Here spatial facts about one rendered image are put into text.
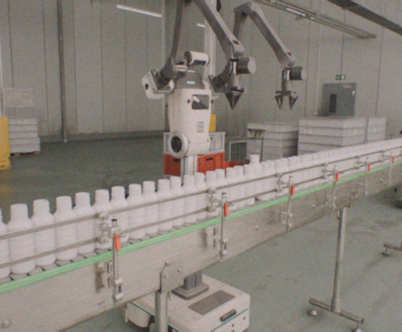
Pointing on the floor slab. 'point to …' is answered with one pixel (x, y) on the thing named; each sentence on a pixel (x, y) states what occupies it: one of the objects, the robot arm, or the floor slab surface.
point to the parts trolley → (242, 142)
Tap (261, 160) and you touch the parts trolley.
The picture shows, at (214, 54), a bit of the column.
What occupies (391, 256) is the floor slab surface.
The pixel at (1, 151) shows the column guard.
